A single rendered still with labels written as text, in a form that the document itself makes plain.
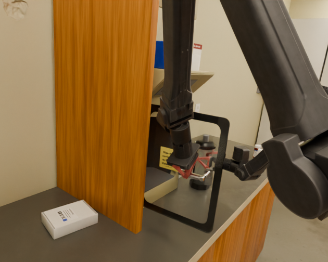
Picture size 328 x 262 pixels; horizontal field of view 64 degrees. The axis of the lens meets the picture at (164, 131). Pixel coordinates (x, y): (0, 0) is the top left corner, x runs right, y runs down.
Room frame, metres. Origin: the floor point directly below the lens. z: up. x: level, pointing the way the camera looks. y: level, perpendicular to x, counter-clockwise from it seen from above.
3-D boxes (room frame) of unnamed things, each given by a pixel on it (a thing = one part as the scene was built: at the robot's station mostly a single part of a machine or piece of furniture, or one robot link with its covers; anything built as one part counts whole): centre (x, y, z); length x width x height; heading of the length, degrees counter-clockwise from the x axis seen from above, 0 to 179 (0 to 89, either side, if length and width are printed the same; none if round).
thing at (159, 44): (0.94, 0.00, 1.56); 0.10 x 0.10 x 0.09; 55
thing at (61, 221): (0.82, 0.31, 0.96); 0.16 x 0.12 x 0.04; 134
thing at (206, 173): (0.77, -0.11, 1.20); 0.10 x 0.05 x 0.03; 61
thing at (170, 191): (0.83, -0.06, 1.19); 0.30 x 0.01 x 0.40; 61
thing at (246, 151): (1.08, -0.36, 1.14); 0.12 x 0.09 x 0.11; 24
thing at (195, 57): (1.04, -0.07, 1.54); 0.05 x 0.05 x 0.06; 40
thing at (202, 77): (1.00, -0.05, 1.46); 0.32 x 0.11 x 0.10; 145
